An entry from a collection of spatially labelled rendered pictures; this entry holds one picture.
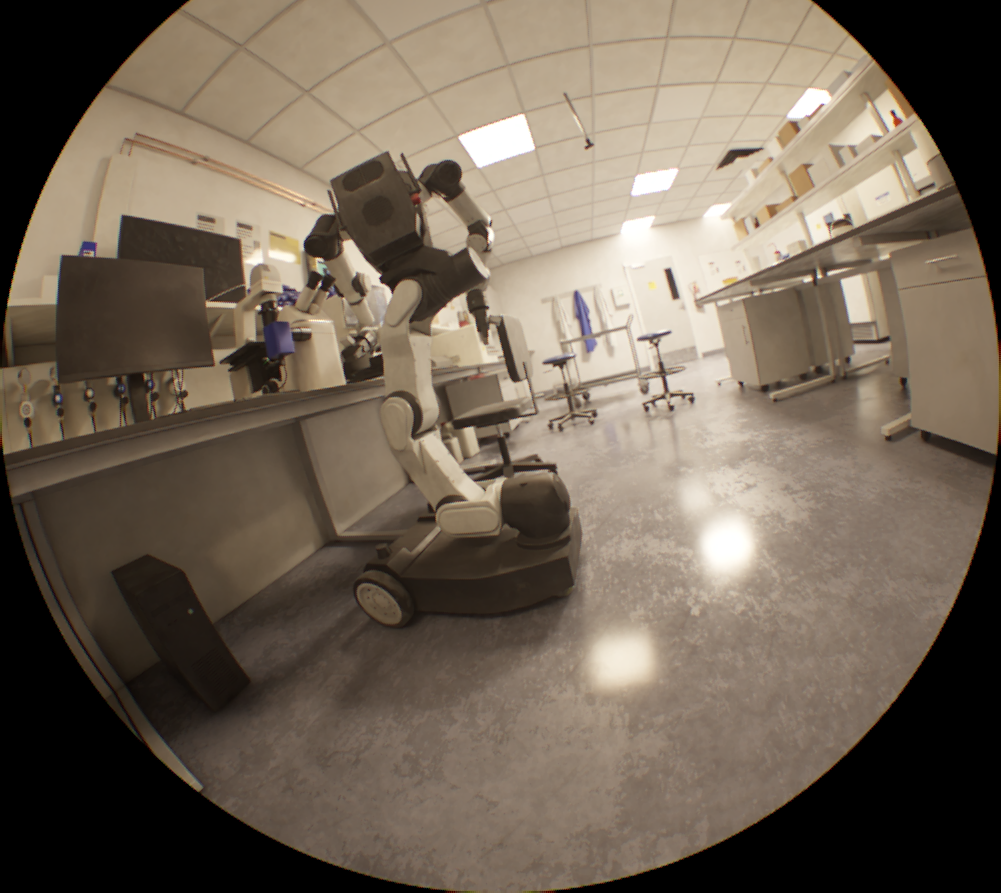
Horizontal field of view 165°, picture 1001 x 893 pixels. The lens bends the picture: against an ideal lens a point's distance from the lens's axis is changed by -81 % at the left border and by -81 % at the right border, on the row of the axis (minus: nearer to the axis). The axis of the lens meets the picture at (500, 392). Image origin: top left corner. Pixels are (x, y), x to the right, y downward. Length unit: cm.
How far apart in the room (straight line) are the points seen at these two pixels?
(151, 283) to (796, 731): 178
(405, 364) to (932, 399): 194
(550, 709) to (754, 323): 281
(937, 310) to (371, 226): 192
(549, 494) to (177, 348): 116
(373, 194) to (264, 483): 139
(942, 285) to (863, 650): 117
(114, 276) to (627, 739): 159
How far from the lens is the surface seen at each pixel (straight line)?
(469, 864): 71
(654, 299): 681
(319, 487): 195
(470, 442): 311
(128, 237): 174
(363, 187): 107
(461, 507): 101
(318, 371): 110
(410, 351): 101
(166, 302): 122
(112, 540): 156
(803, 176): 295
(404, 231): 101
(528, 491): 97
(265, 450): 188
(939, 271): 158
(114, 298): 117
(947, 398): 166
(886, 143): 226
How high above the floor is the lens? 67
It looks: 3 degrees down
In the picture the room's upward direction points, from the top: 15 degrees counter-clockwise
